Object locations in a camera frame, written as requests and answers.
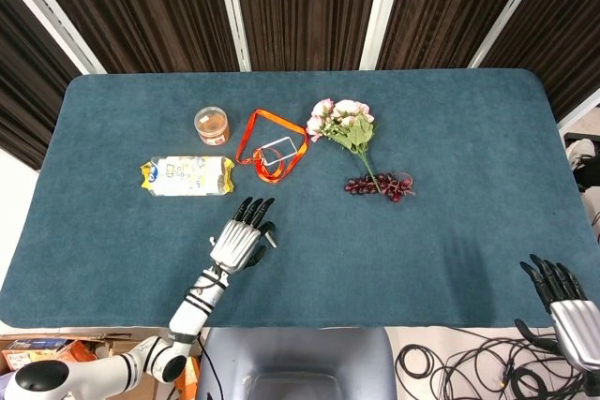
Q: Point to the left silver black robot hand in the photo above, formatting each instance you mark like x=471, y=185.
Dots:
x=234, y=245

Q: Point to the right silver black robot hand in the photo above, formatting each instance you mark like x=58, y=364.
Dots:
x=576, y=330

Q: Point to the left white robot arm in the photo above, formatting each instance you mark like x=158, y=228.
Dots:
x=192, y=311

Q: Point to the yellow white snack package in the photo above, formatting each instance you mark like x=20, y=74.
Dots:
x=187, y=175

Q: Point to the clear badge holder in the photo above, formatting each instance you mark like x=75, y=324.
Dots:
x=279, y=151

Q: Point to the clear jar brown contents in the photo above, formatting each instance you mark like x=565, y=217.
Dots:
x=212, y=126

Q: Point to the grey blue chair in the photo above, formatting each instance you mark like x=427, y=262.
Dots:
x=295, y=358

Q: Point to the teal table cloth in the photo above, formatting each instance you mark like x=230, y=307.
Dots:
x=375, y=269

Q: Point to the brown cardboard box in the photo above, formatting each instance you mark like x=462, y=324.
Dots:
x=112, y=346

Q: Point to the pink artificial flower bouquet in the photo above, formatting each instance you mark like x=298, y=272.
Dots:
x=349, y=130

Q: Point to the dark red artificial grapes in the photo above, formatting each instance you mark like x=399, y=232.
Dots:
x=389, y=187

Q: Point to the white grey bundle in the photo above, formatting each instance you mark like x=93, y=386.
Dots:
x=580, y=152

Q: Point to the orange blue printed carton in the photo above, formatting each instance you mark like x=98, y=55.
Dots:
x=28, y=353

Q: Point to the white partition post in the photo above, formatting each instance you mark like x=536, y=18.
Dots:
x=382, y=11
x=233, y=11
x=511, y=11
x=51, y=16

